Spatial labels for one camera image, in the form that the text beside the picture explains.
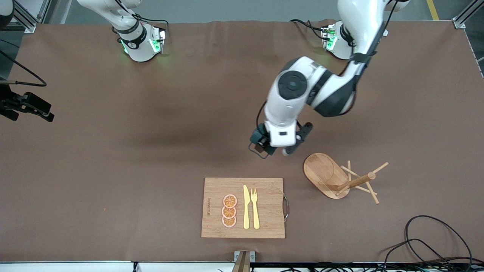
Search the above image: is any black left arm base cable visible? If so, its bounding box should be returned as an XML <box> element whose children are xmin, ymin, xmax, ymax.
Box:
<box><xmin>289</xmin><ymin>19</ymin><xmax>330</xmax><ymax>40</ymax></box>

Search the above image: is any white table edge strip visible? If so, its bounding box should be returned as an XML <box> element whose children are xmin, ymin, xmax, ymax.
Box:
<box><xmin>0</xmin><ymin>261</ymin><xmax>235</xmax><ymax>272</ymax></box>

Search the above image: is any bamboo cutting board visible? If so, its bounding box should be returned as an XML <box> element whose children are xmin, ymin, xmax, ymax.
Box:
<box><xmin>201</xmin><ymin>178</ymin><xmax>290</xmax><ymax>239</ymax></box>

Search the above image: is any wooden mug tree stand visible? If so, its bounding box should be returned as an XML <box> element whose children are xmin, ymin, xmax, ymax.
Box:
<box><xmin>303</xmin><ymin>153</ymin><xmax>389</xmax><ymax>205</ymax></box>

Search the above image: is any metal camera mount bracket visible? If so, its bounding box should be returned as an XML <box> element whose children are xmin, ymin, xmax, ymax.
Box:
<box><xmin>232</xmin><ymin>250</ymin><xmax>256</xmax><ymax>272</ymax></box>

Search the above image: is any yellow plastic fork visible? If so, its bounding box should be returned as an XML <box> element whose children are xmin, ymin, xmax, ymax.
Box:
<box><xmin>251</xmin><ymin>188</ymin><xmax>261</xmax><ymax>230</ymax></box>

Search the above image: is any dark green cup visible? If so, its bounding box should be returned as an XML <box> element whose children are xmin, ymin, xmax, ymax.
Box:
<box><xmin>249</xmin><ymin>125</ymin><xmax>273</xmax><ymax>159</ymax></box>

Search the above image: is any yellow plastic knife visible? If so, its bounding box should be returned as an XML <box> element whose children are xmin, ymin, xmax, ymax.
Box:
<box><xmin>243</xmin><ymin>185</ymin><xmax>250</xmax><ymax>230</ymax></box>

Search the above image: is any black right arm base cable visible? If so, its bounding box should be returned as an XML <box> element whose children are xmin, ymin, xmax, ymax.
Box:
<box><xmin>113</xmin><ymin>0</ymin><xmax>169</xmax><ymax>38</ymax></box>

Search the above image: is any black looped floor cable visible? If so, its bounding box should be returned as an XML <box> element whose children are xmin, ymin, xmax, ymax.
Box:
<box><xmin>382</xmin><ymin>215</ymin><xmax>484</xmax><ymax>272</ymax></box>

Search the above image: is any black arm base cable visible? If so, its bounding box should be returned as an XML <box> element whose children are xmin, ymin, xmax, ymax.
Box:
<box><xmin>289</xmin><ymin>19</ymin><xmax>330</xmax><ymax>40</ymax></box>
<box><xmin>113</xmin><ymin>0</ymin><xmax>169</xmax><ymax>38</ymax></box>

